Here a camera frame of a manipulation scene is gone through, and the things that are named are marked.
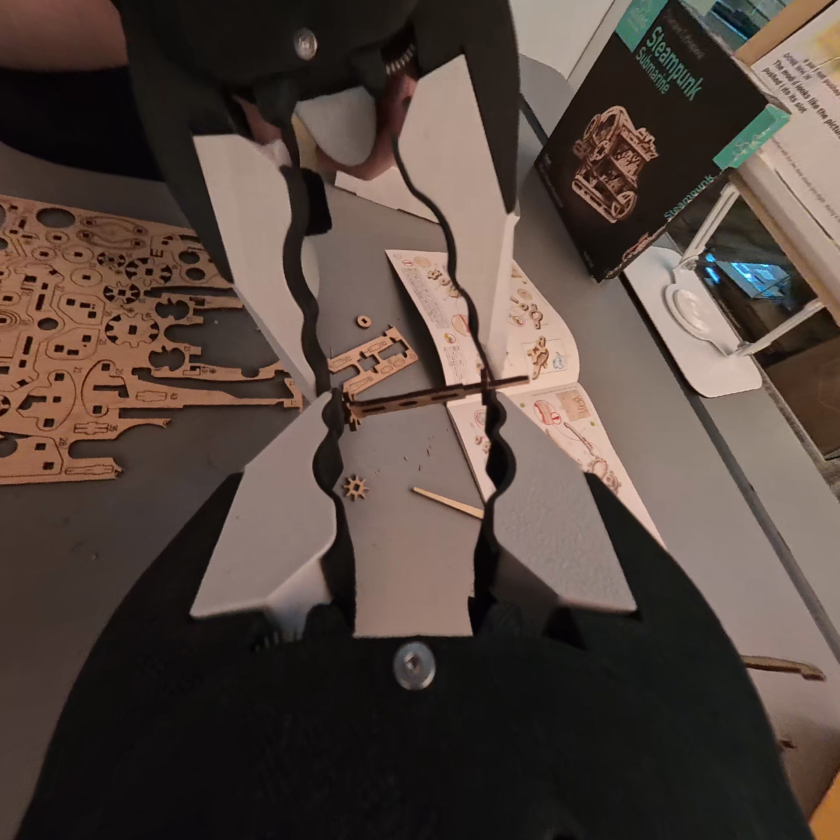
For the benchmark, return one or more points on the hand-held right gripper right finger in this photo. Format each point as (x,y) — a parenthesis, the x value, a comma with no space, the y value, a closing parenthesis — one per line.
(558,525)

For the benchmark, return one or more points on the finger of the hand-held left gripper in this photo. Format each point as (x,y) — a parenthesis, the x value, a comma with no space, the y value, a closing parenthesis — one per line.
(256,229)
(472,197)

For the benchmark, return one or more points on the laser-cut wooden parts sheet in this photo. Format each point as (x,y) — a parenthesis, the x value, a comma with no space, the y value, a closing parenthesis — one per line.
(98,341)

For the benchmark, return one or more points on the printed instruction board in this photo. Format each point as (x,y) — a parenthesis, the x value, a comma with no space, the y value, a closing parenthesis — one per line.
(807,98)

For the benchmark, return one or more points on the black model kit box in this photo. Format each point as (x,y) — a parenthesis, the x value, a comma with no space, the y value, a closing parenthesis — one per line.
(590,197)

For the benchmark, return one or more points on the slotted wooden bar with gear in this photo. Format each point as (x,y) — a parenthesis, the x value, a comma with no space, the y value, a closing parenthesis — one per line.
(420,397)

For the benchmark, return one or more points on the dark cloth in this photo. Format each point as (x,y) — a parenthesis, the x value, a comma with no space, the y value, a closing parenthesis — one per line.
(65,118)

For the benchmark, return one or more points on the small wooden cutout frame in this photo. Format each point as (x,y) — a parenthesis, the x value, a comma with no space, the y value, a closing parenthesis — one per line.
(341,364)

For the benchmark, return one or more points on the person's left hand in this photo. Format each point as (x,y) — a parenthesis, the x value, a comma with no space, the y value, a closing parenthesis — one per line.
(390,124)

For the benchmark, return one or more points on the thin wooden stick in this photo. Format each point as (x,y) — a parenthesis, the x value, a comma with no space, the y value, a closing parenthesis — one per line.
(446,502)

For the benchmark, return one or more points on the brown wooden lever piece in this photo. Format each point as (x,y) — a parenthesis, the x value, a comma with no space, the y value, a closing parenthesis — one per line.
(781,666)

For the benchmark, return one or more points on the white desk stand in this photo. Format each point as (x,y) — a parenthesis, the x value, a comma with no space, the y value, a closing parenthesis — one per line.
(715,374)

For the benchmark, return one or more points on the person's left forearm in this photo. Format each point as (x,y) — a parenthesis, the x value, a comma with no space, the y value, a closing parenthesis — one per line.
(52,33)

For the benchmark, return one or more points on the small white cardboard box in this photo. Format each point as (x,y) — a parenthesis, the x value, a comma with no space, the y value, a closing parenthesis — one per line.
(380,190)

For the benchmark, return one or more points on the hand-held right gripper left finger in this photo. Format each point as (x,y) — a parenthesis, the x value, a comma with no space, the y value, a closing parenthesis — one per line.
(275,525)

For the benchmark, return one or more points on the printed instruction booklet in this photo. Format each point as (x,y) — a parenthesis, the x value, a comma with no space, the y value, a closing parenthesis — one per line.
(558,420)

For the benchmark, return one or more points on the small wooden gear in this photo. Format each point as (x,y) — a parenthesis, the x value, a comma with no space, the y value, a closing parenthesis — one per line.
(348,484)

